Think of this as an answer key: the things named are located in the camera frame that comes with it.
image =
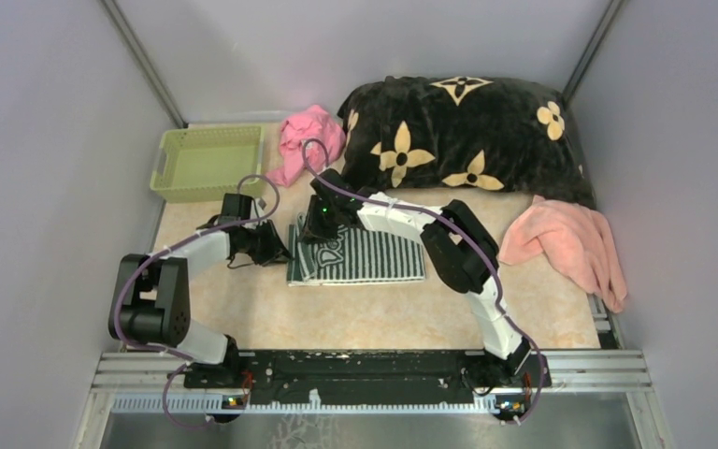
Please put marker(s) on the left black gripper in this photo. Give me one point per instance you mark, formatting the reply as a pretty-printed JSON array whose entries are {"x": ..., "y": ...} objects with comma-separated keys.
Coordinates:
[{"x": 275, "y": 251}]

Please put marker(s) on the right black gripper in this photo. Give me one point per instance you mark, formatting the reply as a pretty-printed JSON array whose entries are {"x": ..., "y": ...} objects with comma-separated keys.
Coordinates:
[{"x": 312, "y": 231}]

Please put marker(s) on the green white striped towel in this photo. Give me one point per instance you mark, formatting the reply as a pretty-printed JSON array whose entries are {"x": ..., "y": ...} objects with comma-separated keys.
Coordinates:
[{"x": 355, "y": 257}]

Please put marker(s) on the black blanket with beige flowers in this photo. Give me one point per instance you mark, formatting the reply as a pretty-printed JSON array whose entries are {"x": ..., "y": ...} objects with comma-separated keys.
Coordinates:
[{"x": 496, "y": 134}]

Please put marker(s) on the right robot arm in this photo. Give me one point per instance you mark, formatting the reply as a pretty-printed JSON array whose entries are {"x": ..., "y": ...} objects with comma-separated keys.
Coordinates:
[{"x": 461, "y": 250}]

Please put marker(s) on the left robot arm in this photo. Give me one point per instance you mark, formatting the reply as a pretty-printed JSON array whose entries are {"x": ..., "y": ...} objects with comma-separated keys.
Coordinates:
[{"x": 151, "y": 307}]

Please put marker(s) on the bright pink crumpled towel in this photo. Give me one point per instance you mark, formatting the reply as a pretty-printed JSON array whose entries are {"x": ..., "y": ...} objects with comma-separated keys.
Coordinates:
[{"x": 312, "y": 134}]

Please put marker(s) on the green perforated plastic basket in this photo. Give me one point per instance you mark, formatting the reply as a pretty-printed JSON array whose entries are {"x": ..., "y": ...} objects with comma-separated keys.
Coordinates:
[{"x": 202, "y": 164}]

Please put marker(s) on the light salmon pink towel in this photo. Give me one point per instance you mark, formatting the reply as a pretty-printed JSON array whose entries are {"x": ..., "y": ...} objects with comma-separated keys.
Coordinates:
[{"x": 577, "y": 242}]

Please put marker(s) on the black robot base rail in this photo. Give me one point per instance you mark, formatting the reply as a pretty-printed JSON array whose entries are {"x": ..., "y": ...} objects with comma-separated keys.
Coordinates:
[{"x": 366, "y": 380}]

